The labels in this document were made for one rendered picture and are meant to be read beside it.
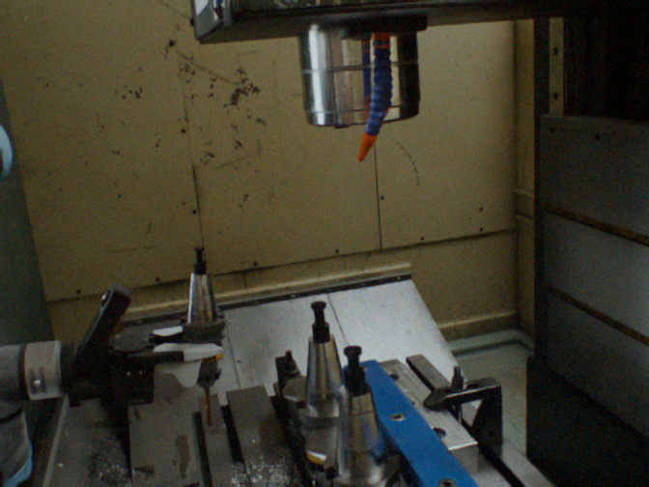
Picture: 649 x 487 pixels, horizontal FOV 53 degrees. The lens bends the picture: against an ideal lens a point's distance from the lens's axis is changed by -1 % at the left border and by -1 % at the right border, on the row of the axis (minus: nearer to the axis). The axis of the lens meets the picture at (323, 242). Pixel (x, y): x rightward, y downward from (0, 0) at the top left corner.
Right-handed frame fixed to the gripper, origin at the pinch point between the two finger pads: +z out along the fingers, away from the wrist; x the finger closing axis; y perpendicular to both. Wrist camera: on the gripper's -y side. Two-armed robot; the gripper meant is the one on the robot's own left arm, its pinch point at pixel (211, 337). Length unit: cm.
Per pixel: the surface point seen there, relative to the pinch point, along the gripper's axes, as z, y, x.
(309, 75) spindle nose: 14.3, -35.5, 2.3
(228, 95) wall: 15, -30, -101
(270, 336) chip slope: 22, 38, -87
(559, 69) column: 65, -36, -19
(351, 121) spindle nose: 18.6, -29.9, 6.6
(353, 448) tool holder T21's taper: 7.9, -7.2, 43.3
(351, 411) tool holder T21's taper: 7.8, -10.3, 42.8
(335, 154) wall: 46, -12, -101
